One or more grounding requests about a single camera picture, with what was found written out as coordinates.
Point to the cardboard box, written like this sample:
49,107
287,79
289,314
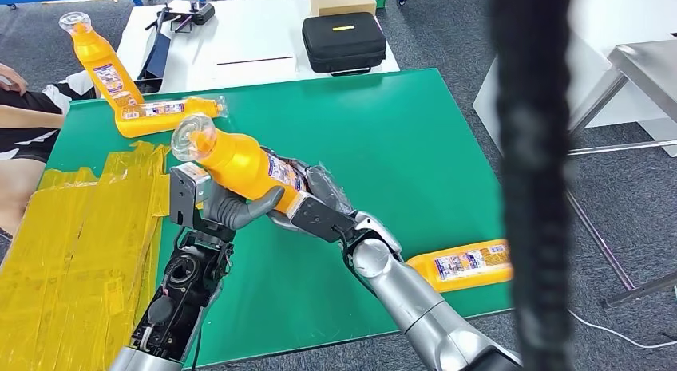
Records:
342,1

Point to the navy blue bar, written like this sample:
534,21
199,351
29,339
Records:
157,57

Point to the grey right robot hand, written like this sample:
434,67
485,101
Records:
328,191

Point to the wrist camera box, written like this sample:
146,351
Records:
185,194
322,220

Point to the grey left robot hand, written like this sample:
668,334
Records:
232,212

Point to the yellow tape patch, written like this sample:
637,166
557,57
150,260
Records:
69,252

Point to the green table mat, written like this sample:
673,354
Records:
396,125

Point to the orange bottle clear cap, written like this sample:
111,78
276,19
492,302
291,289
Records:
238,162
92,51
465,281
158,126

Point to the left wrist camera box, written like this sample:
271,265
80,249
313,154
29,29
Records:
185,194

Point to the white table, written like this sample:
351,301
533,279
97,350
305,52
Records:
243,30

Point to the person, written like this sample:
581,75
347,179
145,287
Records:
26,141

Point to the black carrying case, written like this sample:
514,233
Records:
344,45

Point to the person's forearm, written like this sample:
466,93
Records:
32,116

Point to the person's hand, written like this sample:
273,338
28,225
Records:
11,79

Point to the steel table frame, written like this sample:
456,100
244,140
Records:
648,62

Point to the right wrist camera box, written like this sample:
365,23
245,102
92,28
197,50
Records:
322,220

